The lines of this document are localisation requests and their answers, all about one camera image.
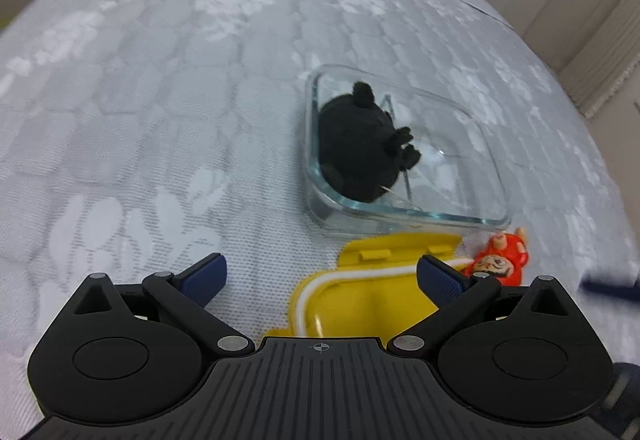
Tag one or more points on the black plush toy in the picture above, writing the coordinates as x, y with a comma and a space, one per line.
355, 140

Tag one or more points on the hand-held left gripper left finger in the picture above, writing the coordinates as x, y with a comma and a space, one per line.
207, 277

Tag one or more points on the clear glass container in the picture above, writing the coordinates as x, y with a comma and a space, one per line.
450, 160

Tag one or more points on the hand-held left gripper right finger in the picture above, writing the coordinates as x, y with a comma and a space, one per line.
440, 280

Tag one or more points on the grey patterned mattress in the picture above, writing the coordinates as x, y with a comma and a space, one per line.
150, 95

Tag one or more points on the yellow container lid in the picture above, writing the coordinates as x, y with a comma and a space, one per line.
365, 295

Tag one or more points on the beige curtain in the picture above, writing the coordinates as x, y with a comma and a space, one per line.
600, 45

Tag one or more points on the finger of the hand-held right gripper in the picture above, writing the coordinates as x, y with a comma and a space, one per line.
610, 290

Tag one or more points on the red toy figure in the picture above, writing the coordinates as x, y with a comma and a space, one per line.
495, 260

